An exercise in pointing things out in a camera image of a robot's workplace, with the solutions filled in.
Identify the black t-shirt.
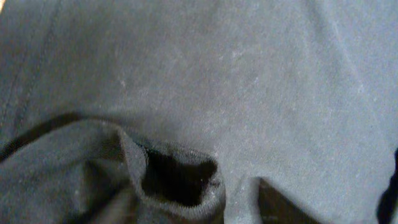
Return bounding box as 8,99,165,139
1,1,397,223

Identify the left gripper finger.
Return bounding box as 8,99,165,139
376,150,397,224

